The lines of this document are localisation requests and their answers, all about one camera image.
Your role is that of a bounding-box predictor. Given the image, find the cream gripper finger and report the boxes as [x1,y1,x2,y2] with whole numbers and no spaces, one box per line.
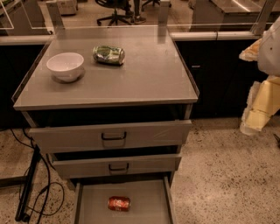
[240,75,280,136]
[239,39,262,61]

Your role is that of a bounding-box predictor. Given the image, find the red coke can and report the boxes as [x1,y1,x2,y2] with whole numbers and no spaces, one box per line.
[108,196,130,212]

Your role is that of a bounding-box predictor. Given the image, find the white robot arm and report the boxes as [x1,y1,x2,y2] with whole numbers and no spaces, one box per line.
[239,17,280,136]

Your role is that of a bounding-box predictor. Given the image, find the grey top drawer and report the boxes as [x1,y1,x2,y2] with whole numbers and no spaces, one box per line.
[30,120,192,153]

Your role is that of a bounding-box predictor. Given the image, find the green soda can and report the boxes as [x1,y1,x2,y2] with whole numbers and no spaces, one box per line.
[93,45,125,66]

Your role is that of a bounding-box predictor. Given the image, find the grey open bottom drawer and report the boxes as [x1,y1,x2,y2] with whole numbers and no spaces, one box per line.
[71,177,177,224]

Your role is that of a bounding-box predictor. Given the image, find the grey metal drawer cabinet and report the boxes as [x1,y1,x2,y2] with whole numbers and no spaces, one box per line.
[11,25,200,224]

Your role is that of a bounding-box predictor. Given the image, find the grey middle drawer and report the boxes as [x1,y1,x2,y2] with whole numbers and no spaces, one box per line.
[53,154,181,179]

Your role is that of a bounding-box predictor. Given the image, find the grey background cabinet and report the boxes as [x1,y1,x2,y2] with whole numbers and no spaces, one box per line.
[190,0,266,32]

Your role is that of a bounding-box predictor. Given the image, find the black office chair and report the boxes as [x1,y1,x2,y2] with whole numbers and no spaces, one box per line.
[94,0,134,26]

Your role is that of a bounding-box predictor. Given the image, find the white ceramic bowl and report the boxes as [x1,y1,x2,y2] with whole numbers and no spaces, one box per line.
[46,52,84,82]

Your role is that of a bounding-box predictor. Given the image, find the black metal floor stand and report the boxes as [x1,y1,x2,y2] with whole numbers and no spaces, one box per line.
[0,147,40,222]

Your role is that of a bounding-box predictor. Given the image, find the black top drawer handle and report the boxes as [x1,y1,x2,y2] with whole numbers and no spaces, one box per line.
[101,131,127,141]

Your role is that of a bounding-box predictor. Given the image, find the black drawer handle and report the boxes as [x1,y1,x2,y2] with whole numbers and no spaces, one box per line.
[108,163,130,172]
[101,131,127,141]

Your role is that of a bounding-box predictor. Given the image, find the black middle drawer handle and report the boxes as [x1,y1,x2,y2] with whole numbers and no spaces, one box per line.
[108,163,130,172]

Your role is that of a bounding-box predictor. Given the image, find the black floor cable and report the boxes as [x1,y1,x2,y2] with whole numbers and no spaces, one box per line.
[10,128,66,224]

